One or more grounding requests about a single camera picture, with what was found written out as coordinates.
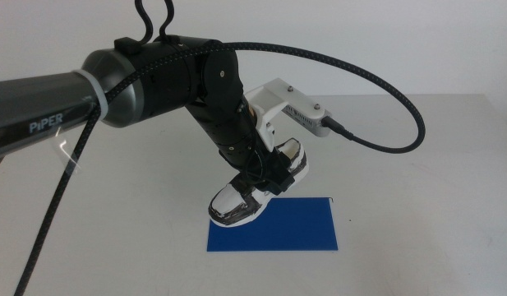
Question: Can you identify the white and black shoe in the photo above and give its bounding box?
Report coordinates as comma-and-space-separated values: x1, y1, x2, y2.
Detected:
207, 137, 310, 229

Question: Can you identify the blue rectangular mat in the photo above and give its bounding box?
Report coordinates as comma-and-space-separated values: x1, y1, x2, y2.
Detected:
206, 197, 339, 252

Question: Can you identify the white zip tie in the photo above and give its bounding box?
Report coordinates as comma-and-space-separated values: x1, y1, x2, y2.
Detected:
73, 68, 111, 123

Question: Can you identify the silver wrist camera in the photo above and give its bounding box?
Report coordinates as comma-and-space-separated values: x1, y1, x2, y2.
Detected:
282, 103, 334, 138

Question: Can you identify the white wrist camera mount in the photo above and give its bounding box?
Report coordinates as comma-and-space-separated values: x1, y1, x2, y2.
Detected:
243, 77, 333, 152

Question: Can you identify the thin black cable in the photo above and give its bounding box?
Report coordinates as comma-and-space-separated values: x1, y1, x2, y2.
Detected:
133, 0, 175, 44

